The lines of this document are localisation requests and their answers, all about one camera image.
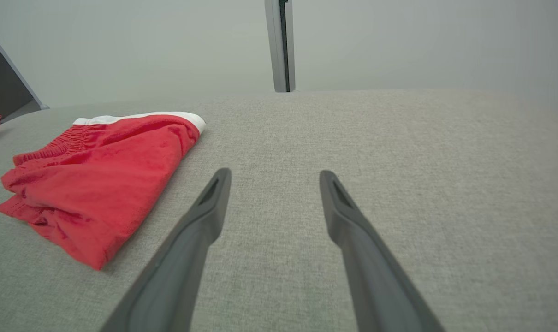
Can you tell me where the red shorts white waistband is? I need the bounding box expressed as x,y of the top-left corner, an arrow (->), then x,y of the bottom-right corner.
0,111 -> 207,271

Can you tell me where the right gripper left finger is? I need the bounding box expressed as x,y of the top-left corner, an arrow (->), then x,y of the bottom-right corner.
99,167 -> 232,332

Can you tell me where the dark panel grey frame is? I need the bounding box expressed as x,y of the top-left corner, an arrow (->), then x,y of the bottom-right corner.
0,22 -> 50,124

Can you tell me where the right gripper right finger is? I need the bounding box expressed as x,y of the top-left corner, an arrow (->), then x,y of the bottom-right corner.
319,170 -> 446,332

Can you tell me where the grey metal post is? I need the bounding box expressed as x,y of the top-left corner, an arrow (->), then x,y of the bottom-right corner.
265,0 -> 297,93

